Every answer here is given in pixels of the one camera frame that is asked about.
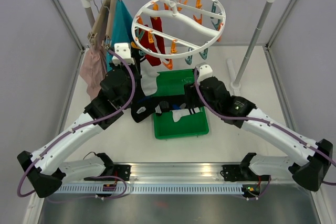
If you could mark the orange clothes peg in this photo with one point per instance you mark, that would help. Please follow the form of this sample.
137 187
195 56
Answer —
150 37
156 8

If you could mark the black sock with blue pattern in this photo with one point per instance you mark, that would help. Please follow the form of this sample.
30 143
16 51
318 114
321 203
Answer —
143 107

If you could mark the aluminium mounting rail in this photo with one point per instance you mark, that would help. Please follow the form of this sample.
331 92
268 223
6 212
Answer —
178 171

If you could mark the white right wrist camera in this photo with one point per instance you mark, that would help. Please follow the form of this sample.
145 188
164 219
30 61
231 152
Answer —
203 71

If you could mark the teal clothes peg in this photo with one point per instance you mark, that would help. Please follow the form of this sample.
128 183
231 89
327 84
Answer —
189 58

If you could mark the white slotted cable duct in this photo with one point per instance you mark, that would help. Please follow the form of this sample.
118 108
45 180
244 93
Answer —
174 189

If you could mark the beige clothes hanger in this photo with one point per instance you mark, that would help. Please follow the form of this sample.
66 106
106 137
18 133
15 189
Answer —
100 36

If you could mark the orange peg on crossbar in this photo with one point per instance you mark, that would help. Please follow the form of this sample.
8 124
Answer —
173 48

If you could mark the pink hanging garment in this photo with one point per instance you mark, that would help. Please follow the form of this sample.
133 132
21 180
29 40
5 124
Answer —
93 70

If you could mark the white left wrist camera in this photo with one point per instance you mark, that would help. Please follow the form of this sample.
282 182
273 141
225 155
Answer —
123 50

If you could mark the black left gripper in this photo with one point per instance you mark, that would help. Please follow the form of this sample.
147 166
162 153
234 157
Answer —
134 67

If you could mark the teal hanging garment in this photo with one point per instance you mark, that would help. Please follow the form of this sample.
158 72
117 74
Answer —
121 30

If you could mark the white round clip hanger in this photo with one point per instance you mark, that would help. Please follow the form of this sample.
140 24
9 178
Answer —
178 24

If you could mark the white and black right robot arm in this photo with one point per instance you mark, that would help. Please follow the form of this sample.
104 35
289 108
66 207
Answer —
306 161

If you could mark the white sock with black stripes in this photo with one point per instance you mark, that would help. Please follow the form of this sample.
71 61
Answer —
148 80

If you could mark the green plastic tray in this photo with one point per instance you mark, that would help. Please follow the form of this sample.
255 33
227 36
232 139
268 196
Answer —
172 83

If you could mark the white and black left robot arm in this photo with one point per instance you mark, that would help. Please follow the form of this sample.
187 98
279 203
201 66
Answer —
46 169

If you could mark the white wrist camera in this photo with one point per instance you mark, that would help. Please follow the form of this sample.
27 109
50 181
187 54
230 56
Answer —
203 71
123 50

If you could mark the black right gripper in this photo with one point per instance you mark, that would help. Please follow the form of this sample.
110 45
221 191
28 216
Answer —
190 90

